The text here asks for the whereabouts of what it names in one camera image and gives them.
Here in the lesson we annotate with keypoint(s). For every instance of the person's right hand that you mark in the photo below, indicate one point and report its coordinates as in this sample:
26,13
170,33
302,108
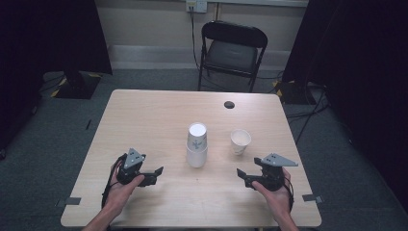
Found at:
279,202

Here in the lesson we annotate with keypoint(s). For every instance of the white wall power outlet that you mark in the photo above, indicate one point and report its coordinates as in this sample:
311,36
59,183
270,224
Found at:
196,5

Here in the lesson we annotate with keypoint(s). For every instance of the person's left hand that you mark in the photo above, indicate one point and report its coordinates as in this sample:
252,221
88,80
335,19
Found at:
117,195

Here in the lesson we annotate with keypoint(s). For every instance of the black folding chair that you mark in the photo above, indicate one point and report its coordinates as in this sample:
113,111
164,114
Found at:
232,54

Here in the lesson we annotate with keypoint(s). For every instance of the grey tape strip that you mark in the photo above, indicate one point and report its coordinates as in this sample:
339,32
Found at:
72,201
311,198

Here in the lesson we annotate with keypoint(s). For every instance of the white printed paper cup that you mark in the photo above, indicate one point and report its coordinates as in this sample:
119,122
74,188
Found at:
196,159
240,141
197,137

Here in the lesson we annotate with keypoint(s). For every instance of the black curtain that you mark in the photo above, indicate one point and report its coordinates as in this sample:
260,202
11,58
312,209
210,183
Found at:
359,64
48,38

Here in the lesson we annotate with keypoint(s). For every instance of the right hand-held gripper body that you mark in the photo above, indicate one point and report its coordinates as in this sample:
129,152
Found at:
272,178

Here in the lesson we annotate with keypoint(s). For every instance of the black stand base yellow tape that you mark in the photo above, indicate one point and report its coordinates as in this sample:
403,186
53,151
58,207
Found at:
77,86
290,93

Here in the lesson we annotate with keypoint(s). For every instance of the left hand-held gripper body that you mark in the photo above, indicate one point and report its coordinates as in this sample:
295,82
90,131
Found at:
130,170

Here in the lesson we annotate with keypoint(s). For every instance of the black round table grommet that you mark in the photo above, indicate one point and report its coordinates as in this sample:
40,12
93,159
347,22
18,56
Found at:
229,105

